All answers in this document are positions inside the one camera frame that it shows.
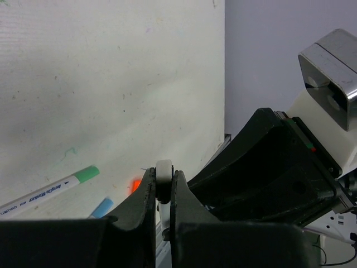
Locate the white black tip marker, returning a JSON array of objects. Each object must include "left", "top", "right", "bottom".
[{"left": 155, "top": 160, "right": 173, "bottom": 242}]

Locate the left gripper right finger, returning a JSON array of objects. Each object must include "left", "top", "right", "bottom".
[{"left": 170, "top": 170, "right": 318, "bottom": 267}]

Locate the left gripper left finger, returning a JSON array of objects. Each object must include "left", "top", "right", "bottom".
[{"left": 1, "top": 167, "right": 156, "bottom": 267}]

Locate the blue cap marker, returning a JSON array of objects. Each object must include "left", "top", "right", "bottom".
[{"left": 89, "top": 198, "right": 113, "bottom": 219}]

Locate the green cap marker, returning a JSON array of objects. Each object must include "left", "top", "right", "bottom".
[{"left": 1, "top": 166, "right": 100, "bottom": 221}]

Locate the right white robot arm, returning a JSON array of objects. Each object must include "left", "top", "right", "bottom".
[{"left": 188, "top": 108, "right": 356, "bottom": 267}]

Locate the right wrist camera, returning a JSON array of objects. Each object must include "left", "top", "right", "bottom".
[{"left": 287, "top": 28, "right": 356, "bottom": 175}]

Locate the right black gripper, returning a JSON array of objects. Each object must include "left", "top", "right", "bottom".
[{"left": 188, "top": 108, "right": 351, "bottom": 223}]

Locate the orange highlighter cap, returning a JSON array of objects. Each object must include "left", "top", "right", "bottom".
[{"left": 129, "top": 178, "right": 142, "bottom": 195}]

